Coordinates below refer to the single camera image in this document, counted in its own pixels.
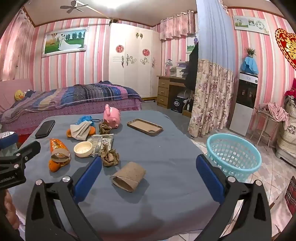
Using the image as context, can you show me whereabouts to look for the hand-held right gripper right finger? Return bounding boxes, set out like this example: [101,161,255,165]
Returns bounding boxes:
[196,154,272,241]

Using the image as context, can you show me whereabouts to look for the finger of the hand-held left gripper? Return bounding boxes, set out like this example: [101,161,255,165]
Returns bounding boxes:
[14,141,41,161]
[0,132,19,149]

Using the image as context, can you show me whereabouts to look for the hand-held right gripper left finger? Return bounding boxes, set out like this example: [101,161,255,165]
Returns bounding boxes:
[25,156,103,241]

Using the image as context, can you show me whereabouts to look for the orange snack wrapper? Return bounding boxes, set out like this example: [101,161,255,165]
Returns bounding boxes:
[48,138,72,173]

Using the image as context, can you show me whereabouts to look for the teal plastic basket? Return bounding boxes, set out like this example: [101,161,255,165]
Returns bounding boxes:
[206,133,262,183]

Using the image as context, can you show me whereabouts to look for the silver snack wrapper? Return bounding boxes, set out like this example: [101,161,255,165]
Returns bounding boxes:
[87,134,115,156]

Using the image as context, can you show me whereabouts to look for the brown cardboard sleeve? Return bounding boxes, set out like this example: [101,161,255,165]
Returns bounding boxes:
[110,161,147,193]

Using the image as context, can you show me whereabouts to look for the grey napkin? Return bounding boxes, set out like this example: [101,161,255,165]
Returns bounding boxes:
[70,122,91,141]

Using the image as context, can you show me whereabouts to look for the blue plastic bag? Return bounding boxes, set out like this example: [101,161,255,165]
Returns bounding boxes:
[76,115,95,127]

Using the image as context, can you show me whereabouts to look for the person's left hand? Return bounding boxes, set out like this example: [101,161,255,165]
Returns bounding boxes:
[0,189,20,230]

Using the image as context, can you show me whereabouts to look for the black phone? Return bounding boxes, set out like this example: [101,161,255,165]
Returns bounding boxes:
[35,120,56,139]

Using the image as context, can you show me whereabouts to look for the yellow duck plush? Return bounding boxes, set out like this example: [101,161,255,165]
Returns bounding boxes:
[14,89,25,102]

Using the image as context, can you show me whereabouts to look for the pink piggy bank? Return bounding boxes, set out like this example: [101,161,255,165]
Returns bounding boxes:
[103,104,121,129]

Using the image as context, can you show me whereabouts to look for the bed with purple sheet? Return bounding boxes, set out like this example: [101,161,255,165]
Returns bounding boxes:
[0,97,143,139]

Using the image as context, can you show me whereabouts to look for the brown phone case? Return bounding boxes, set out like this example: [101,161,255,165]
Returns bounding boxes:
[127,119,163,136]

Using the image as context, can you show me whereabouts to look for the bed with striped blanket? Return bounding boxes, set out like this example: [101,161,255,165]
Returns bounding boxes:
[0,81,144,121]

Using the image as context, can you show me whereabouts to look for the black box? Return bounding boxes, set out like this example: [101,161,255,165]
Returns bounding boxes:
[171,95,185,113]

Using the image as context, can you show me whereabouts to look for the plaid cushion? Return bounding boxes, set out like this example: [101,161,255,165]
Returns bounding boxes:
[284,176,296,218]

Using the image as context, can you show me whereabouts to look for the blue and floral curtain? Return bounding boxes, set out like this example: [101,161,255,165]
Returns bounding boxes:
[188,0,236,139]

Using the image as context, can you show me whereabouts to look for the white water dispenser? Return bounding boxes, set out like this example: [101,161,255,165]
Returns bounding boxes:
[229,72,259,137]

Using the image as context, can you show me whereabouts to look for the hamper with lace cover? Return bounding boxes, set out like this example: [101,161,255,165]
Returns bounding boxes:
[275,96,296,161]

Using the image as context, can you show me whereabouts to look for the pink clothes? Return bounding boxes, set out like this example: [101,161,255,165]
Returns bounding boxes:
[258,102,289,130]

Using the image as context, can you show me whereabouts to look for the wooden desk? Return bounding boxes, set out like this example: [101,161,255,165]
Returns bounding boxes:
[157,75,195,116]

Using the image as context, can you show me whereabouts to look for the black hanging garment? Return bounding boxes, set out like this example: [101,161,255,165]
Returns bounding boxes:
[185,42,199,91]

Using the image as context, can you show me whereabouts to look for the white wardrobe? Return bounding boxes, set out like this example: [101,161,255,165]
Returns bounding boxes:
[108,23,162,99]

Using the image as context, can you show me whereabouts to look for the white storage box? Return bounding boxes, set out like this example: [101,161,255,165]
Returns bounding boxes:
[170,61,189,78]

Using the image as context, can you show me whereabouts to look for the framed wedding photo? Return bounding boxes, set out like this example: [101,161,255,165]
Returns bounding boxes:
[41,27,89,58]

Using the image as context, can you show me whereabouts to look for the red cloth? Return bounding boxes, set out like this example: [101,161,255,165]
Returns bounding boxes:
[284,79,296,99]

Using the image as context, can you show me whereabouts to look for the desk lamp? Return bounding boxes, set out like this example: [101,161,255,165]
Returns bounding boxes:
[164,59,173,76]

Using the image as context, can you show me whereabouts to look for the blue cloth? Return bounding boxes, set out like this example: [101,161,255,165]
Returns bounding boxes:
[240,56,259,75]

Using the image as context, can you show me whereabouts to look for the ceiling fan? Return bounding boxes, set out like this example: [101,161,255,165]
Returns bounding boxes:
[60,0,89,14]

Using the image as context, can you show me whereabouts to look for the pink floral valance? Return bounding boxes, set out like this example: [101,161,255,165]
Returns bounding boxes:
[159,10,198,42]

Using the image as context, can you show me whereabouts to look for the metal wire rack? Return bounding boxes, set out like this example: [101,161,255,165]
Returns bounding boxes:
[250,107,281,151]

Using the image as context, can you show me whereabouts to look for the small wall picture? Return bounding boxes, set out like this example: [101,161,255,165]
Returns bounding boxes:
[186,36,199,54]

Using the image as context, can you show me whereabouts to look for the red heart wall decoration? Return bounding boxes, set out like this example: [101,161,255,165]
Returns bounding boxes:
[275,28,296,70]

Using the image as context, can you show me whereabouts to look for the wide wall picture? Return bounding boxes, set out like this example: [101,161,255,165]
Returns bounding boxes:
[232,15,270,36]

